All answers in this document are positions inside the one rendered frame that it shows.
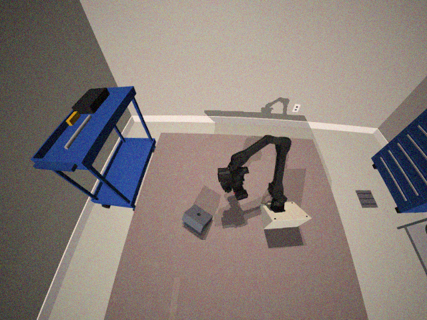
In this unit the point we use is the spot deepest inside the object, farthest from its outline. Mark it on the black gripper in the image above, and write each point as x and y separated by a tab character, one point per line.
240	192

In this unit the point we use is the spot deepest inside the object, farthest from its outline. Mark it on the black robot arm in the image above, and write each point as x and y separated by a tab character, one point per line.
237	172

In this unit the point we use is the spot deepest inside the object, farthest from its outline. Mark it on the light grey panel with hole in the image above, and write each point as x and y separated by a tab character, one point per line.
196	219

